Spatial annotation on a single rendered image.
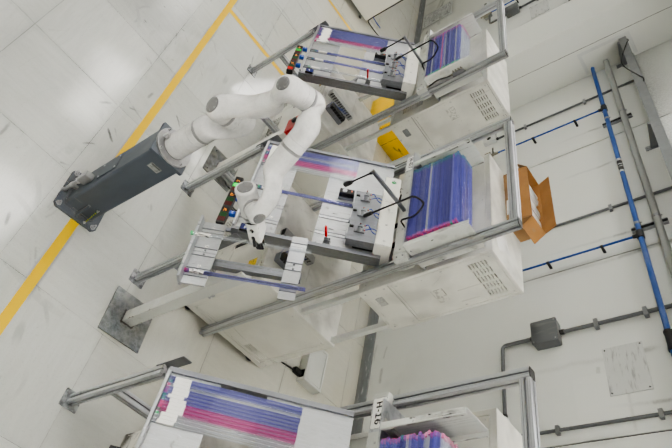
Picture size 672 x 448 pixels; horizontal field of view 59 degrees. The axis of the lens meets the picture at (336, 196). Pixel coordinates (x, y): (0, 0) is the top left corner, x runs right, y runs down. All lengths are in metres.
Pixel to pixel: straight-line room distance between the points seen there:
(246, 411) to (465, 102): 2.43
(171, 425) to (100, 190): 1.25
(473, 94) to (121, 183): 2.18
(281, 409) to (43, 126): 1.90
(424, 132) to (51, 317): 2.48
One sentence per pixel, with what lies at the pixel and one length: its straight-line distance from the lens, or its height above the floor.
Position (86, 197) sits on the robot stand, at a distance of 3.15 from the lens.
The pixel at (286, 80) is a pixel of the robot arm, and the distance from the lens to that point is 2.26.
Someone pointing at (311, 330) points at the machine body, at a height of 0.59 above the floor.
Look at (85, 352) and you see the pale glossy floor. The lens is 3.10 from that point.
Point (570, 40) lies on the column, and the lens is 5.72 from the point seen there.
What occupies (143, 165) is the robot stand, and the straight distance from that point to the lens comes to 2.84.
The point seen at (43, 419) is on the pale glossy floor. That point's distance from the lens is 2.96.
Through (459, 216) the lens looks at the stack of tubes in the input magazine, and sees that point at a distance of 2.69.
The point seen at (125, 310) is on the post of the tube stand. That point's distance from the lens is 3.25.
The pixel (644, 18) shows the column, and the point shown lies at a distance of 5.76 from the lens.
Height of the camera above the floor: 2.55
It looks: 30 degrees down
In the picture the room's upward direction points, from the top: 66 degrees clockwise
